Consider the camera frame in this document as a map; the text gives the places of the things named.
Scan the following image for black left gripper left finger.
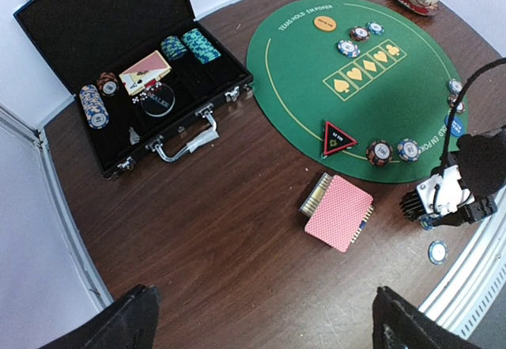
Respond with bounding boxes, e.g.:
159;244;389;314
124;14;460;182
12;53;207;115
44;285;161;348

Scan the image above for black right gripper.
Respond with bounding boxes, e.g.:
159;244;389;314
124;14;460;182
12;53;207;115
399;127;505;227

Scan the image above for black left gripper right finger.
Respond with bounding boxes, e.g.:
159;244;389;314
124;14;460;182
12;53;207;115
372;286;478;349

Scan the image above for blue tan chips mat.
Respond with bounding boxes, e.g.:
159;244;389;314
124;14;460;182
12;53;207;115
397;138;421;162
337;40;361;58

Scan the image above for blue small blind button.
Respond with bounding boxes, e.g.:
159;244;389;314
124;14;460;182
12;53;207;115
444;115;466;138

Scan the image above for red-backed card deck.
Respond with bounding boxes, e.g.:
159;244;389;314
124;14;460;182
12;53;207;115
304;175;374;253

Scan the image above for blue tan chips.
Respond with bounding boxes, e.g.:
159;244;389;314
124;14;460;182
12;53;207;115
448;78;463;96

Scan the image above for green blue chip mat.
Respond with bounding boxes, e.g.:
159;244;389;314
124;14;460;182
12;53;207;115
366;21;384;36

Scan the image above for orange big blind button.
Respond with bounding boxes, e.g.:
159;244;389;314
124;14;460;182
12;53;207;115
313;16;338;32

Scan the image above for green blue chip stack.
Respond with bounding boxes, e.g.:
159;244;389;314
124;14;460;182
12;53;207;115
420;216;434;231

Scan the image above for spilled green blue chip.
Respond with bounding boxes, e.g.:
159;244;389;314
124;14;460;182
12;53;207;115
428;240;448;265

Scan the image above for black red triangle all-in button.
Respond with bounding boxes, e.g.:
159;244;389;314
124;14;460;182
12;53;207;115
322;120;358;158

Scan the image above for gold card deck box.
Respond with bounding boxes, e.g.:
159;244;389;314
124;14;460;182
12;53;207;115
299;173;332;218

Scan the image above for green round poker mat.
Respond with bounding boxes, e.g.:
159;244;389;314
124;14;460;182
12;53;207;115
247;0;459;184

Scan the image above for small silver case keys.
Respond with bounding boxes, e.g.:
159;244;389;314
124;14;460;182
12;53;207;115
128;127;141;146

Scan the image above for blue tan chip row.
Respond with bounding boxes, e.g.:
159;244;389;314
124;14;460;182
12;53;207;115
79;85;109;130

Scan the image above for clear acrylic dealer button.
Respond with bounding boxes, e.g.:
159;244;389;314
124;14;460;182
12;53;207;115
141;87;176;117

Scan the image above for red patterned saucer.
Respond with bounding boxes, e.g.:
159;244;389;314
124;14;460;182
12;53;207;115
397;0;440;17

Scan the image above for black orange chip row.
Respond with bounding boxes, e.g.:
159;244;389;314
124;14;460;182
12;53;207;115
96;72;119;97

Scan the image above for black poker set case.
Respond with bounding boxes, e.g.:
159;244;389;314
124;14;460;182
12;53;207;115
14;0;253;178

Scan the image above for boxed card deck in case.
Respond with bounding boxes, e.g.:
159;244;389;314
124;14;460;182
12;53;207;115
119;51;172;97

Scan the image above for dark green chip row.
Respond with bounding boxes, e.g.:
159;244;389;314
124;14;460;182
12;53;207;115
160;36;187;61

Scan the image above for teal chip row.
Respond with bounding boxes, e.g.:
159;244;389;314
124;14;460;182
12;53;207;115
182;28;221;64

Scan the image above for aluminium front rail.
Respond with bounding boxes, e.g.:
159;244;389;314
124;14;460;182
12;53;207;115
418;190;505;340

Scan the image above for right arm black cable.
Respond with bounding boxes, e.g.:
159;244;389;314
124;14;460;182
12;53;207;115
436;58;506;176

